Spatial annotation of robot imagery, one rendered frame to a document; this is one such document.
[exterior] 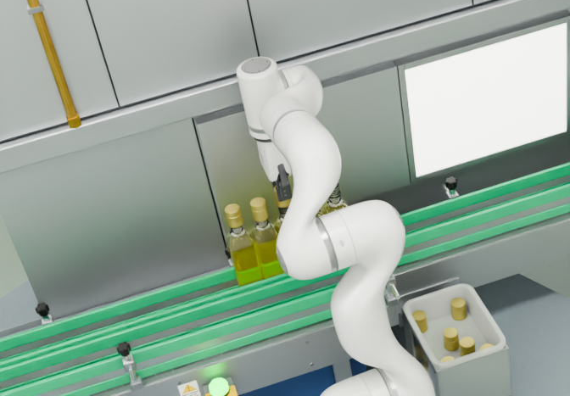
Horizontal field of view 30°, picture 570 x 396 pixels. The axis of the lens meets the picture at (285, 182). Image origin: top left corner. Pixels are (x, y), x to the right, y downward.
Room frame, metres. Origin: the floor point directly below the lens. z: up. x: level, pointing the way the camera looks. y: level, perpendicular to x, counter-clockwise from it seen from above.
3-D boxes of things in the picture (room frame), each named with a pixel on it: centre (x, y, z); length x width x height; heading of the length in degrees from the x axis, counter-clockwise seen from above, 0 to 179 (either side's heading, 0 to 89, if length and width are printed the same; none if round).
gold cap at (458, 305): (1.77, -0.34, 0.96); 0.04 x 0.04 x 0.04
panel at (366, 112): (2.04, -0.28, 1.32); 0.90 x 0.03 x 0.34; 99
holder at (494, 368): (1.71, -0.30, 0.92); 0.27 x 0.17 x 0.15; 9
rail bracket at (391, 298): (1.76, -0.18, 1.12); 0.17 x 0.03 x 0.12; 9
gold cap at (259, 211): (1.85, 0.07, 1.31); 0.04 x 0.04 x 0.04
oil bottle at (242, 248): (1.84, 0.13, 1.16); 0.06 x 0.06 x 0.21; 8
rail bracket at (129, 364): (1.62, 0.41, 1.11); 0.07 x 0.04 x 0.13; 9
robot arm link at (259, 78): (1.86, 0.01, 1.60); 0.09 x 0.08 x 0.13; 101
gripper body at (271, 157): (1.86, 0.01, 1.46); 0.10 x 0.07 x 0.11; 9
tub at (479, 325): (1.68, -0.31, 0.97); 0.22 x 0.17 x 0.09; 9
